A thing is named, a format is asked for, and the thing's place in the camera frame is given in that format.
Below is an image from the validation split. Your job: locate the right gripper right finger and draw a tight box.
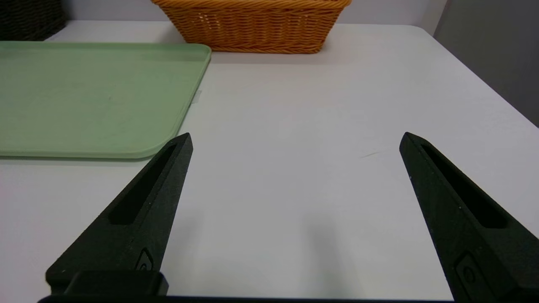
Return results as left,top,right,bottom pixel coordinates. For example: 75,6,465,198
399,132,539,301

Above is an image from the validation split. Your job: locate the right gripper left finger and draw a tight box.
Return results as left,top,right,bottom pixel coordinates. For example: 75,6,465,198
45,133,194,295

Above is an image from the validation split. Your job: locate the dark brown wicker basket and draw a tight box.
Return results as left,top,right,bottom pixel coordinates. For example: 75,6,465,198
0,0,67,41

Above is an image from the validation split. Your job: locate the orange wicker basket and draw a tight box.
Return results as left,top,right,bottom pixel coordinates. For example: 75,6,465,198
151,0,352,54

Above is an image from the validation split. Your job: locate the green plastic tray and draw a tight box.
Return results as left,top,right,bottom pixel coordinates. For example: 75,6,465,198
0,41,212,160

